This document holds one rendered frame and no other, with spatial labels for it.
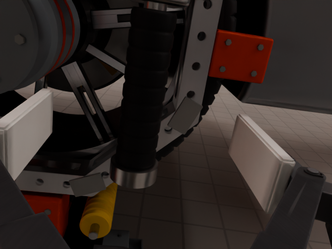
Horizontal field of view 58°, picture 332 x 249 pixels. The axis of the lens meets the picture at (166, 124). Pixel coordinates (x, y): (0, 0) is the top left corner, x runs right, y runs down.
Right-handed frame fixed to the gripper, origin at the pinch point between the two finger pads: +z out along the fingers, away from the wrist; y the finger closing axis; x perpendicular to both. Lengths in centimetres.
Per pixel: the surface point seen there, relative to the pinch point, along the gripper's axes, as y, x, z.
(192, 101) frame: 8.2, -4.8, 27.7
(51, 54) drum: -10.8, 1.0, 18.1
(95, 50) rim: -8.8, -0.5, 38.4
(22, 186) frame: -17.6, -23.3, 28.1
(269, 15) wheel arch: 23.1, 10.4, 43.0
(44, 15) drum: -11.2, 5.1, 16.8
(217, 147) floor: 68, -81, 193
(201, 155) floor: 52, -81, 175
